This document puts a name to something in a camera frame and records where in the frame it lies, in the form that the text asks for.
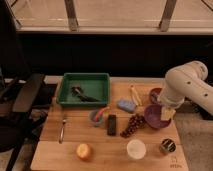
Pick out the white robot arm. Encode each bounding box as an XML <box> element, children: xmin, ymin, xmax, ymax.
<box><xmin>158</xmin><ymin>61</ymin><xmax>213</xmax><ymax>116</ymax></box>

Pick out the green plastic tray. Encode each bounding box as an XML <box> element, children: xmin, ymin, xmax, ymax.
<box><xmin>56</xmin><ymin>73</ymin><xmax>110</xmax><ymax>107</ymax></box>

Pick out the dark utensil in tray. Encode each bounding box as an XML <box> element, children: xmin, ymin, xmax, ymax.
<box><xmin>71</xmin><ymin>86</ymin><xmax>98</xmax><ymax>102</ymax></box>

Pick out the blue sponge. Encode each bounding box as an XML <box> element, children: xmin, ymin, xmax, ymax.
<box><xmin>117</xmin><ymin>99</ymin><xmax>136</xmax><ymax>113</ymax></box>

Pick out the black rectangular block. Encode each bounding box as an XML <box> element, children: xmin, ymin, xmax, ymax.
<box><xmin>107</xmin><ymin>115</ymin><xmax>116</xmax><ymax>136</ymax></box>

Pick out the orange pink stick toy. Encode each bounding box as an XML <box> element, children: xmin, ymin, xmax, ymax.
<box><xmin>93</xmin><ymin>106</ymin><xmax>110</xmax><ymax>122</ymax></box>

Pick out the small dark red bowl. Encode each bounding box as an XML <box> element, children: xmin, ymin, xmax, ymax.
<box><xmin>149</xmin><ymin>88</ymin><xmax>161</xmax><ymax>104</ymax></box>

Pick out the purple bowl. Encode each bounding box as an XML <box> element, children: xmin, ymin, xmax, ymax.
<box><xmin>144</xmin><ymin>104</ymin><xmax>171</xmax><ymax>129</ymax></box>

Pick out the yellow cheese piece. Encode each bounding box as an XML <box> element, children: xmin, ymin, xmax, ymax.
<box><xmin>161</xmin><ymin>107</ymin><xmax>176</xmax><ymax>121</ymax></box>

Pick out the orange fruit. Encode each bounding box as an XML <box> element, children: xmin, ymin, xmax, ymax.
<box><xmin>76</xmin><ymin>143</ymin><xmax>92</xmax><ymax>161</ymax></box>

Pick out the white round cup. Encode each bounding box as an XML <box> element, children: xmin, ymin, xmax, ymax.
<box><xmin>126</xmin><ymin>139</ymin><xmax>146</xmax><ymax>160</ymax></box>

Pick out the black office chair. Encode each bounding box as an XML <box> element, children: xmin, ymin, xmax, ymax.
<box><xmin>0</xmin><ymin>0</ymin><xmax>45</xmax><ymax>171</ymax></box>

